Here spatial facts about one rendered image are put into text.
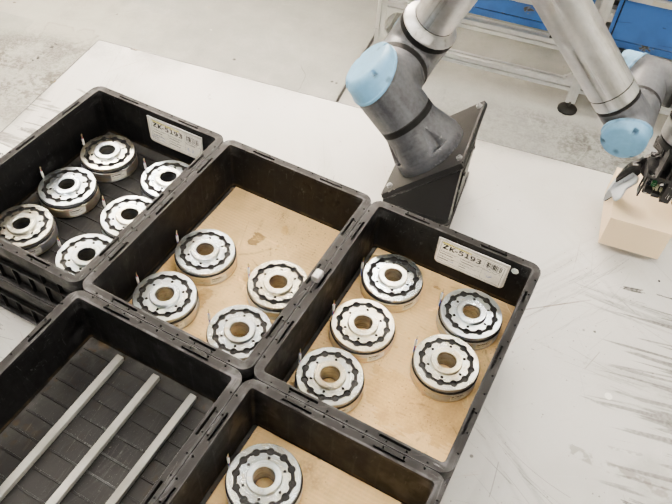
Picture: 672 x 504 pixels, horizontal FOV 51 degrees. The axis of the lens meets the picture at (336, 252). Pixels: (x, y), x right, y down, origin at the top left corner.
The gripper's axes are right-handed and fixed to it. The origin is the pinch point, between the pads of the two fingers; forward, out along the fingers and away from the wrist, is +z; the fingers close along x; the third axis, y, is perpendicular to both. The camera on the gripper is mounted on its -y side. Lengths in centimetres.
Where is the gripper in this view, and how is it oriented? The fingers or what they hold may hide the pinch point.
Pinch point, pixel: (639, 207)
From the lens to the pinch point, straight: 158.4
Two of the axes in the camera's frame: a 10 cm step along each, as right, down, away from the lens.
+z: -0.6, 6.5, 7.6
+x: 9.4, 2.9, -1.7
